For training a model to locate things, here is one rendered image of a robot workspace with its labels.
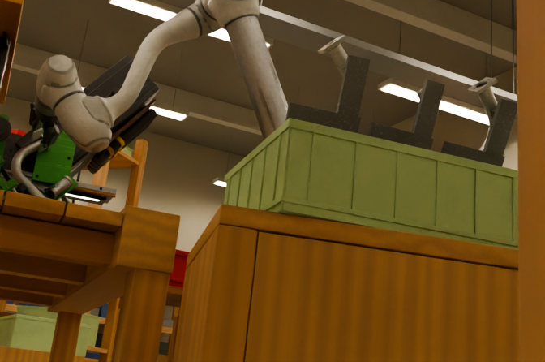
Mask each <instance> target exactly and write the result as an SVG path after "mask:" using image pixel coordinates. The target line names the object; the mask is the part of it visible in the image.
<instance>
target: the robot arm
mask: <svg viewBox="0 0 545 362"><path fill-rule="evenodd" d="M259 16H260V5H259V0H196V1H195V3H193V4H192V5H190V6H189V7H187V8H185V9H183V10H182V11H180V12H179V13H177V14H176V15H175V16H173V17H172V18H170V19H168V20H167V21H165V22H164V23H163V24H161V25H159V26H158V27H156V28H155V29H154V30H152V31H151V32H150V33H149V34H148V35H147V36H146V38H145V39H144V41H143V42H142V44H141V46H140V47H139V50H138V52H137V54H136V56H135V59H134V61H133V63H132V65H131V68H130V70H129V72H128V74H127V77H126V79H125V81H124V83H123V85H122V87H121V89H120V90H119V91H118V93H116V94H115V95H113V96H112V97H108V98H103V97H99V96H94V97H90V96H86V94H85V93H84V91H83V89H82V87H81V84H80V82H79V77H78V76H77V70H76V67H75V64H74V62H73V61H72V59H71V58H69V57H67V56H66V55H62V54H59V55H55V56H53V57H50V58H47V59H46V60H45V62H44V63H43V65H42V67H41V69H40V71H39V74H38V77H37V81H36V98H35V102H33V103H31V104H30V107H31V112H30V119H29V124H30V125H31V126H32V140H31V143H32V142H33V141H35V140H38V139H40V137H41V133H42V128H43V129H44V132H43V139H42V140H41V141H40V144H39V148H38V151H37V152H38V153H39V152H41V151H43V150H45V149H46V148H47V147H48V146H50V145H52V144H54V143H55V142H56V140H57V138H58V136H59V134H60V133H62V129H59V128H58V127H57V125H58V121H59V122H60V124H61V126H62V128H63V129H64V131H65V132H66V134H67V135H68V136H69V137H70V138H71V139H72V141H73V142H74V143H75V144H76V145H77V146H78V147H80V148H81V149H82V150H83V151H85V152H89V153H98V152H100V151H102V150H104V149H106V148H107V147H108V146H109V143H110V142H111V138H112V131H111V130H110V128H112V127H113V126H114V121H115V119H116V118H117V117H118V116H120V115H121V114H123V113H124V112H125V111H126V110H128V109H129V108H130V107H131V106H132V104H133V103H134V102H135V100H136V98H137V97H138V96H139V93H140V91H141V89H142V87H143V86H144V83H145V81H146V79H147V78H148V75H149V72H150V71H151V69H152V66H153V64H154V62H155V61H156V59H157V56H158V55H159V53H160V52H161V51H162V50H163V49H164V48H165V47H167V46H168V45H172V44H175V43H178V42H182V41H188V40H192V39H196V38H199V37H203V36H206V35H209V34H211V33H214V32H216V31H218V30H220V29H225V30H226V31H227V34H228V37H229V39H230V43H231V45H232V48H233V51H234V55H235V58H236V60H237V63H238V67H239V69H240V71H241V74H242V78H243V81H244V84H245V86H246V89H247V93H248V96H249V98H250V101H251V104H252V107H253V110H254V112H255V116H256V119H257V122H258V124H259V127H260V131H261V133H262V136H263V138H264V140H265V139H266V138H267V137H269V136H270V135H271V134H272V133H273V132H274V131H276V130H277V129H278V128H279V126H280V125H282V124H283V123H284V122H285V118H286V114H287V110H288V104H287V102H286V99H285V95H284V93H283V90H282V87H281V84H280V81H279V79H278V76H277V72H276V70H275V67H274V65H273V61H272V58H271V55H270V53H269V51H268V47H267V44H266V41H265V39H264V35H263V33H262V30H261V27H260V23H259V21H258V18H259ZM57 120H58V121H57ZM42 124H43V127H42ZM41 127H42V128H41Z"/></svg>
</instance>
